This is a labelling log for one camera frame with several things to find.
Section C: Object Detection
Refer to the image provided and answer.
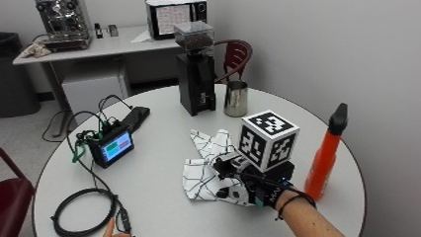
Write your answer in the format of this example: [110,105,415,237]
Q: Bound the white rectangular side table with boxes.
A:
[13,25,188,112]

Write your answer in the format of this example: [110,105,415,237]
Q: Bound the dark grey trash bin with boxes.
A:
[0,32,43,119]

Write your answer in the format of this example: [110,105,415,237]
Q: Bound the white paper sheet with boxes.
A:
[130,30,155,44]

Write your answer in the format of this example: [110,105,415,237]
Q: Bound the white cloth with black lines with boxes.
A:
[182,128,262,208]

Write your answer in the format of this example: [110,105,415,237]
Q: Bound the black coffee grinder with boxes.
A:
[172,21,219,118]

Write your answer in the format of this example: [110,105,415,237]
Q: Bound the black floor cable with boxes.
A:
[42,109,75,143]

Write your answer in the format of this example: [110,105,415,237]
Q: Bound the black wristband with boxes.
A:
[274,187,319,222]

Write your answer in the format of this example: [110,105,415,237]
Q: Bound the small black tamper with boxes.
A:
[94,22,106,40]

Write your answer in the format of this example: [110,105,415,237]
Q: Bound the thin black cable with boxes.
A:
[64,94,136,198]

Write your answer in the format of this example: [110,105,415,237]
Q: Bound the coiled black cable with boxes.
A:
[50,187,135,237]

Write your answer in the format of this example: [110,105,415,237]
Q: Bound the black appliance with white sheet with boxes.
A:
[146,0,210,41]

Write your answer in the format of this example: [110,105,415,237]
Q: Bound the black rectangular box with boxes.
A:
[118,106,152,133]

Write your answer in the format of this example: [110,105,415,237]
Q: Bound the white cabinet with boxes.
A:
[60,69,134,117]

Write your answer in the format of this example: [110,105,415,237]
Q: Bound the orange spray bottle black top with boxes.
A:
[304,103,351,201]

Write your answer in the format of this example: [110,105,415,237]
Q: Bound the green cable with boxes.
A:
[71,129,106,164]

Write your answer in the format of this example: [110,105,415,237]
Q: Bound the steel milk pitcher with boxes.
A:
[223,80,251,119]

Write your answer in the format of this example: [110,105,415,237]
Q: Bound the small black screen device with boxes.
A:
[87,125,138,170]

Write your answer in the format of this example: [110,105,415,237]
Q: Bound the dark red chair curved back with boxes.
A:
[212,39,256,84]

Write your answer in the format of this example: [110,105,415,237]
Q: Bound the white cube with black markers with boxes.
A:
[239,110,302,173]

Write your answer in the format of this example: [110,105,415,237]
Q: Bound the steel espresso machine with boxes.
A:
[35,0,95,51]

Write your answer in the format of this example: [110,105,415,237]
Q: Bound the beige rag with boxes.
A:
[21,41,54,59]

